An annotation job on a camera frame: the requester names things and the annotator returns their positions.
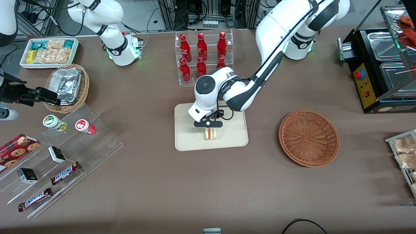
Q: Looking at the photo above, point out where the clear acrylic bottle rack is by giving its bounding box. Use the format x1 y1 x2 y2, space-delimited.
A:
175 29 234 86

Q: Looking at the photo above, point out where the light wicker basket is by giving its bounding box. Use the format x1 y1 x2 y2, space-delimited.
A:
43 64 90 114

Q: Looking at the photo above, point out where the black cable loop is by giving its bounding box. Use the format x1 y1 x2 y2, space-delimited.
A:
281 219 329 234

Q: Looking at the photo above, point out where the red lid white cup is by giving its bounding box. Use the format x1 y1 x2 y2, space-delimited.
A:
75 119 97 136

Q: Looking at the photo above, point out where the red sausage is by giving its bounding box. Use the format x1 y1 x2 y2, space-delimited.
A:
402 29 416 50
399 15 415 28

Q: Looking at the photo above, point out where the round brown wicker basket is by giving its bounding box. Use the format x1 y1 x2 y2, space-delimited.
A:
279 110 340 168

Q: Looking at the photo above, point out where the snickers chocolate bar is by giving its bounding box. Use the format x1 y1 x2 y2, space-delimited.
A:
18 187 53 212
50 162 82 186

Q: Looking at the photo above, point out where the steel warmer pan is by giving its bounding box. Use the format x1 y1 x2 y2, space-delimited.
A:
379 61 416 98
367 31 404 62

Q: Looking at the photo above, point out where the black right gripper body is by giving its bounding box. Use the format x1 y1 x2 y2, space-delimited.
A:
0 69 30 105

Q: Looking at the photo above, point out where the red cookie box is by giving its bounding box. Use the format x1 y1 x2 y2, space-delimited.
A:
0 134 41 173

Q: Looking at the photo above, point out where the silver foil tray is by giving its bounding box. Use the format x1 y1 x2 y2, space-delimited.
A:
48 68 82 105

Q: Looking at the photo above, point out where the clear acrylic stepped shelf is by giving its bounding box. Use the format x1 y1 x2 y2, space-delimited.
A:
0 103 124 219

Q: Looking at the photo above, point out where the green lid white cup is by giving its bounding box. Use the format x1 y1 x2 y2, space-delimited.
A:
43 115 68 132

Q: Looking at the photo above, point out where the small black box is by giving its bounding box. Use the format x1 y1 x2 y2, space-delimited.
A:
17 168 39 184
48 146 67 163

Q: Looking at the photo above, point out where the black food warmer machine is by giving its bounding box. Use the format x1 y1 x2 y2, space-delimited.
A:
337 0 416 114

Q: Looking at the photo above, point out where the clear cracker packet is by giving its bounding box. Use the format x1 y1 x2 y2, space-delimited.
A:
45 40 66 50
34 48 72 64

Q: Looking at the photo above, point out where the clear fried snack packet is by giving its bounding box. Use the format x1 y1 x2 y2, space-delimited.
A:
391 135 416 153
395 152 416 170

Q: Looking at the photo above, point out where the metal wire snack tray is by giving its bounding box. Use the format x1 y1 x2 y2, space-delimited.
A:
385 129 416 199

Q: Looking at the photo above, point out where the white rectangular snack bin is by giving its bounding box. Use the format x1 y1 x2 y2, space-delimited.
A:
19 38 80 70

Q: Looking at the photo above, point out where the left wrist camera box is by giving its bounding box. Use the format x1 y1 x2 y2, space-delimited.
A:
194 120 224 128

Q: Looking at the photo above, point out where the beige plastic tray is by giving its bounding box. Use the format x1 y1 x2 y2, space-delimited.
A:
174 99 249 152

